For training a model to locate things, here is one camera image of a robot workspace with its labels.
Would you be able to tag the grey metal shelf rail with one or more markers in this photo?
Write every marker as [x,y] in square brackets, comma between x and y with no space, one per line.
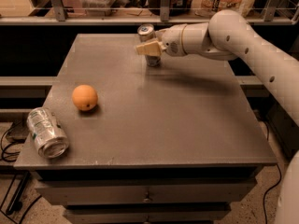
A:
[71,12]

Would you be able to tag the drawer knob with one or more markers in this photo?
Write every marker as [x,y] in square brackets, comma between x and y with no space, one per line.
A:
[147,199]

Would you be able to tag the orange fruit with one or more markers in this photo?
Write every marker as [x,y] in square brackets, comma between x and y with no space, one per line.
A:
[84,97]

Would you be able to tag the grey drawer cabinet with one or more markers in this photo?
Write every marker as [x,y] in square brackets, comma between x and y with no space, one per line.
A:
[182,133]

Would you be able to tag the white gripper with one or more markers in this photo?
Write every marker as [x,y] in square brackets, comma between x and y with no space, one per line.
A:
[172,41]

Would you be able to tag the clear plastic container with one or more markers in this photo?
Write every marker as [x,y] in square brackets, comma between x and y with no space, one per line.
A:
[97,7]

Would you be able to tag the tall redbull can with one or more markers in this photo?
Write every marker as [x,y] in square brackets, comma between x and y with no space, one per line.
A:
[148,46]

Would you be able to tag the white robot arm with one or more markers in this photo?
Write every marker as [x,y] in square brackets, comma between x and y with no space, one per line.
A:
[226,36]

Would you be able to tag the green silver soda can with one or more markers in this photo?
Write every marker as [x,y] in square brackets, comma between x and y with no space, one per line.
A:
[47,132]

